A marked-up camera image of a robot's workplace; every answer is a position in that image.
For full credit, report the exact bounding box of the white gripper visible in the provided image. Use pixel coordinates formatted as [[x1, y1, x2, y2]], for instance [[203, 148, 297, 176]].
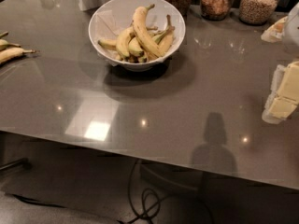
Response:
[[261, 3, 299, 124]]

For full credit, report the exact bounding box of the long yellow top banana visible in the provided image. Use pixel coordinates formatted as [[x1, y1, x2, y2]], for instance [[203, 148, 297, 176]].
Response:
[[132, 4, 163, 58]]

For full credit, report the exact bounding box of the yellow banana bowl right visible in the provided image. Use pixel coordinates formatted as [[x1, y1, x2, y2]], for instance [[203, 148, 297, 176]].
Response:
[[150, 15, 175, 55]]

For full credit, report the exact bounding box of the short banana bowl centre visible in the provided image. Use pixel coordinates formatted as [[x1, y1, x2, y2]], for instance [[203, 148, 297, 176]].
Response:
[[128, 37, 144, 57]]

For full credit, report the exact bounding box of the yellow banana bowl centre-left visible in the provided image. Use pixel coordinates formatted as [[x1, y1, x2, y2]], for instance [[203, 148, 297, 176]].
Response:
[[116, 26, 135, 60]]

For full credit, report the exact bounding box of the small banana bowl left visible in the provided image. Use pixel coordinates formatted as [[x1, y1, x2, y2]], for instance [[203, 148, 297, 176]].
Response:
[[98, 39, 117, 50]]

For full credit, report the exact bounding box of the white ceramic bowl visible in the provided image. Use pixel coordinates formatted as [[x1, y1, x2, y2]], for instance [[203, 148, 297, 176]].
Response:
[[89, 0, 186, 72]]

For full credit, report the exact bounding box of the white paper bowl liner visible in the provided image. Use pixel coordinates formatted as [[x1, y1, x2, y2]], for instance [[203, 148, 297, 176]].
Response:
[[91, 10, 121, 42]]

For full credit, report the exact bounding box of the yellow banana on table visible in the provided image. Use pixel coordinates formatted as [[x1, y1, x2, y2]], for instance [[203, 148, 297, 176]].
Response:
[[0, 48, 36, 64]]

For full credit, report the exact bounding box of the greenish banana table left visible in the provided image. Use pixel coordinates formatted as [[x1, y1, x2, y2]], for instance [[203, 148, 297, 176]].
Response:
[[0, 39, 20, 51]]

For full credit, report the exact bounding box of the glass jar of chickpeas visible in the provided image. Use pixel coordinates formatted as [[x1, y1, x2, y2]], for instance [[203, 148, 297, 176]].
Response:
[[239, 0, 278, 25]]

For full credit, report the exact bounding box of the glass jar with nuts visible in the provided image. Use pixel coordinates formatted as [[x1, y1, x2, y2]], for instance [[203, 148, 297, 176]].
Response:
[[200, 0, 232, 21]]

